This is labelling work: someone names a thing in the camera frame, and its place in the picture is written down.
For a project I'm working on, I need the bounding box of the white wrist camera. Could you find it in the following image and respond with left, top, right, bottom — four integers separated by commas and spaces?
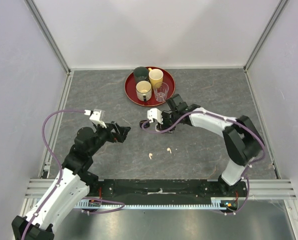
147, 108, 163, 124
89, 109, 107, 129

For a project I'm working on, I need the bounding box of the yellow mug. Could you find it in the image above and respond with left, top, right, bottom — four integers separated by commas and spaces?
148, 67, 164, 89

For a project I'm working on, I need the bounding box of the cream earbud charging case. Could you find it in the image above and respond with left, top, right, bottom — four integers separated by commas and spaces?
155, 123, 163, 132

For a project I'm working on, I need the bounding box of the dark green mug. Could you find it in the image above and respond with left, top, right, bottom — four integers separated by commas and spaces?
133, 66, 149, 83

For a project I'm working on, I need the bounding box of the red round tray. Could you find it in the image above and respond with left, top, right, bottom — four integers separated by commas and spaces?
124, 66, 176, 107

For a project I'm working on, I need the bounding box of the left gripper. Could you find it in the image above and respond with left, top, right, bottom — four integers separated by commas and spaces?
88, 120, 131, 157

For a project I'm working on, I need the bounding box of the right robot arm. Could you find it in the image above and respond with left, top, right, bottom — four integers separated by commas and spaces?
147, 94, 265, 197

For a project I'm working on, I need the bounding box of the cream mug black handle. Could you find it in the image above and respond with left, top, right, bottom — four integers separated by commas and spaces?
135, 80, 152, 103

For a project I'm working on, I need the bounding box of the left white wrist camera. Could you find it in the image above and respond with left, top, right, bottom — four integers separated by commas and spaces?
89, 109, 107, 129

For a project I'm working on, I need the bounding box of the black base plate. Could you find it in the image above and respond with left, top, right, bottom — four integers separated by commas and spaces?
88, 179, 247, 204

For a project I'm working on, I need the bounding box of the clear glass tumbler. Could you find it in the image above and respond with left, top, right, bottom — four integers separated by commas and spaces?
153, 82, 169, 103

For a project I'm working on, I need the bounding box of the black earbud charging case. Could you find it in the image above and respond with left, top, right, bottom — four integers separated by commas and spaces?
139, 119, 151, 129

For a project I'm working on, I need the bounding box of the slotted cable duct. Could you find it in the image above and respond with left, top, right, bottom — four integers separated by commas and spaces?
73, 199, 239, 211

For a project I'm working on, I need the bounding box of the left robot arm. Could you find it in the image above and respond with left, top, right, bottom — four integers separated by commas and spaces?
11, 121, 131, 240

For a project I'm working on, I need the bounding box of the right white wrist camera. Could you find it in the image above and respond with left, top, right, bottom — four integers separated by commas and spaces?
147, 108, 163, 124

